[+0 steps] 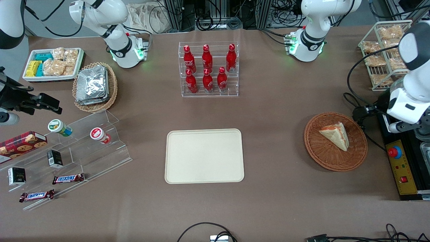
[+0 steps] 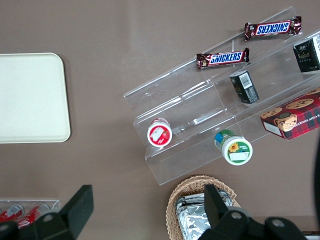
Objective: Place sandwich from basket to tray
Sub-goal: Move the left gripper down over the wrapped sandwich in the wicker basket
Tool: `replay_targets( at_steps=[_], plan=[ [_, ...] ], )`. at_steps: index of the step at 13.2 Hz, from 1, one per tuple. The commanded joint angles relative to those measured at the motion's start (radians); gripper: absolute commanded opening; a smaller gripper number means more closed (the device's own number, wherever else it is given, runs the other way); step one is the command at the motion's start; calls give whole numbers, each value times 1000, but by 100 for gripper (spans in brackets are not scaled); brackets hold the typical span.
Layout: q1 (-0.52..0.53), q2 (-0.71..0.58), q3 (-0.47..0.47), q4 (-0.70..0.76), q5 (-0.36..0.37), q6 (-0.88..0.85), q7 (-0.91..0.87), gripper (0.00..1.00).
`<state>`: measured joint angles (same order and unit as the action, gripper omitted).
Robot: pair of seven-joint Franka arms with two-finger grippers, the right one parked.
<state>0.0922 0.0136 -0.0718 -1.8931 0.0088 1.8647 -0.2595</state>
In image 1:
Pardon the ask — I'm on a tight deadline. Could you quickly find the oval light wicker basket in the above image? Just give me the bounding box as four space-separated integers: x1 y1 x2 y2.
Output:
72 62 118 113

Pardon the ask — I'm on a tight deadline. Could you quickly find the black cable bundle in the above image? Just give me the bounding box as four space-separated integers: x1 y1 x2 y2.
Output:
196 0 258 31

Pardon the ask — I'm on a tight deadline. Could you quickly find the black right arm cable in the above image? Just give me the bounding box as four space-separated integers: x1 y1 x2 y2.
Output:
24 0 85 38

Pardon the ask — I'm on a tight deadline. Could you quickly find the aluminium frame rack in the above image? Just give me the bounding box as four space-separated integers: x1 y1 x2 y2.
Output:
255 0 273 29
164 0 197 33

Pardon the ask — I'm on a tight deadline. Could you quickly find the triangle sandwich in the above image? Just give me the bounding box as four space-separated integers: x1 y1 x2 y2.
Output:
318 122 350 152

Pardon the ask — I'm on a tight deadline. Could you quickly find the red cola bottle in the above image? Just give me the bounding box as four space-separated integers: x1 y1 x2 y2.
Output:
185 69 199 94
217 67 228 93
202 44 213 73
183 45 197 74
202 68 214 93
226 44 237 73

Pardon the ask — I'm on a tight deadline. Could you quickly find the yellow emergency stop box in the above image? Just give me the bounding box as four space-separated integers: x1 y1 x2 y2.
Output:
385 139 419 196

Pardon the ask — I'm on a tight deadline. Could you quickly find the small black gold-print box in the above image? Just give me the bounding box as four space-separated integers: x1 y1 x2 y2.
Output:
8 167 27 186

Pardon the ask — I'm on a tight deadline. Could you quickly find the small black barcode box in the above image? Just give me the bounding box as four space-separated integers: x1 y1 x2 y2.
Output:
47 150 64 169

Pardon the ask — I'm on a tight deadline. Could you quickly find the red lid yogurt cup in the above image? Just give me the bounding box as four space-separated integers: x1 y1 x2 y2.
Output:
90 127 112 145

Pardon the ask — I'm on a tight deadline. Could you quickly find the red tartan cookie box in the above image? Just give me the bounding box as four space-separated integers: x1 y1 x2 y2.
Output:
0 131 48 165

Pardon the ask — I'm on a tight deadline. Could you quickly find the Snickers chocolate bar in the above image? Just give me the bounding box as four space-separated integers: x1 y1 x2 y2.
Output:
52 173 86 185
19 189 55 203

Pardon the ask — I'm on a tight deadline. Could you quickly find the beige cloth bag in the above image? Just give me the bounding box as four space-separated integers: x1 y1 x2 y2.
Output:
126 3 172 34

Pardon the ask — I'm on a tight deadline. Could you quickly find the clear acrylic bottle rack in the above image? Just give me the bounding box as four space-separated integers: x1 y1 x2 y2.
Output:
178 41 240 98

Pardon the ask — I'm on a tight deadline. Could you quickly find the white snack tray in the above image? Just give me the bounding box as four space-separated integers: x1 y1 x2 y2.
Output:
23 47 85 83

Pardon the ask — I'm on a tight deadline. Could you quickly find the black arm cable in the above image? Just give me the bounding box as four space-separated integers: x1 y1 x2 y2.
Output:
24 0 85 38
346 45 409 106

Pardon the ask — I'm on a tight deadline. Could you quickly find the clear bread snack packet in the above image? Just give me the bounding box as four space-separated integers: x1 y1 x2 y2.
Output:
362 41 382 54
370 74 394 86
364 55 387 67
383 39 402 51
388 57 409 71
378 25 405 41

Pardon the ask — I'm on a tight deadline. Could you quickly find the round brown wicker basket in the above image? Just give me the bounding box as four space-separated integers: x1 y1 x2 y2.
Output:
304 112 368 172

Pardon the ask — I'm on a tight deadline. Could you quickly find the black looped cable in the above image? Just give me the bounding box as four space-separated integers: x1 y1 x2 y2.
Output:
177 222 238 242

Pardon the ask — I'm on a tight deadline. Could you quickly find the green lid yogurt cup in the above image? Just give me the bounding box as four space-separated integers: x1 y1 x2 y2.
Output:
48 119 73 137

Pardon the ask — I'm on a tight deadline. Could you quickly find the grey left wrist bar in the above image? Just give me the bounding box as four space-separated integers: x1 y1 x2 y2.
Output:
388 122 430 134

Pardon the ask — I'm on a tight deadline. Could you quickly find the yellow snack packet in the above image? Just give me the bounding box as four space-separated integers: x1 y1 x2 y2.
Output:
26 60 42 77

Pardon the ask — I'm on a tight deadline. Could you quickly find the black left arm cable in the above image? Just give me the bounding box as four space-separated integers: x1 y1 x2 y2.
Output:
346 45 409 106

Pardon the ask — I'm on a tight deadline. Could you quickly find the white wire basket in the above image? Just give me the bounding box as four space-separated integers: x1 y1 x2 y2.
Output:
358 20 413 92

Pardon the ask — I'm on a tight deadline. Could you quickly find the clear plastic container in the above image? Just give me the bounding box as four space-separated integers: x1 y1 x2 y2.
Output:
420 142 430 169
414 128 430 142

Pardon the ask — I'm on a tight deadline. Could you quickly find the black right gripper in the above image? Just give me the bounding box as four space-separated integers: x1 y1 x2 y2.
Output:
0 69 63 115

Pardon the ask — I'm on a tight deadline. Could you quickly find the silver foil pack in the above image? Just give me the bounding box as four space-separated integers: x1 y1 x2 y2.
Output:
77 66 109 100
76 72 110 106

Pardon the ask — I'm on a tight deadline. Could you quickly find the clear acrylic stepped shelf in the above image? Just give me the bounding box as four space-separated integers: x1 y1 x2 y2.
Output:
0 109 133 211

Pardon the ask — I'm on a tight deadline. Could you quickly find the cream plastic tray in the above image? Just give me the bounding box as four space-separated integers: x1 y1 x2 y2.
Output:
165 129 245 185

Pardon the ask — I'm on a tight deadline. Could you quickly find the black cable with connector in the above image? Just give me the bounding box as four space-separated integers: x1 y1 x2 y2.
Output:
305 223 430 242

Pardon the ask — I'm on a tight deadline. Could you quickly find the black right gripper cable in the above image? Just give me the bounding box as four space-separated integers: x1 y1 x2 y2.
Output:
0 80 35 92

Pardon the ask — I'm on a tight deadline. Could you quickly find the black table cable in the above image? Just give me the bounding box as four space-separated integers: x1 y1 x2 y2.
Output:
343 92 387 152

